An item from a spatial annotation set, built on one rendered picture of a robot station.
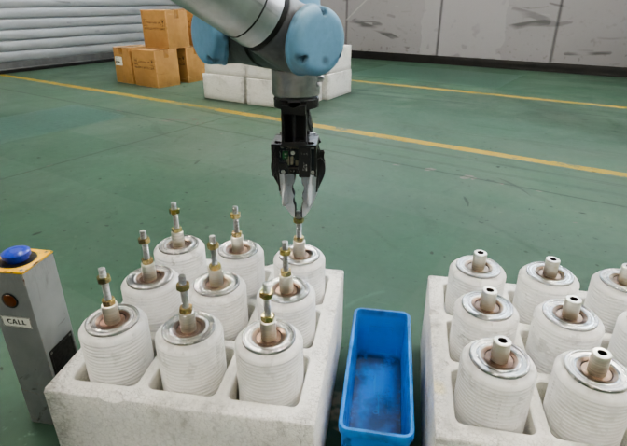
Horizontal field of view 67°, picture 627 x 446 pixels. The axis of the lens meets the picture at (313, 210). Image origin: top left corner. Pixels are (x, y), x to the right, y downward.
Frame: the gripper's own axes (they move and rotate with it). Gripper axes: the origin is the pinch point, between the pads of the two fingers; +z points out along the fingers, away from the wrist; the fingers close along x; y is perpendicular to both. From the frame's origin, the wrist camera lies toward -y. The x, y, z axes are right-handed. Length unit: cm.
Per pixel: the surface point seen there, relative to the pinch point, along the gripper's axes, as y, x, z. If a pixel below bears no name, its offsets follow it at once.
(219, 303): 15.6, -11.2, 9.9
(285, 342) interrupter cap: 25.4, 0.5, 8.9
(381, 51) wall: -534, 50, 23
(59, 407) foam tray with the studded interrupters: 29.0, -31.9, 19.3
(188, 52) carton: -347, -130, 8
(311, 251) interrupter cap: -0.4, 2.2, 8.9
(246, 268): 3.6, -9.3, 10.6
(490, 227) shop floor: -66, 56, 34
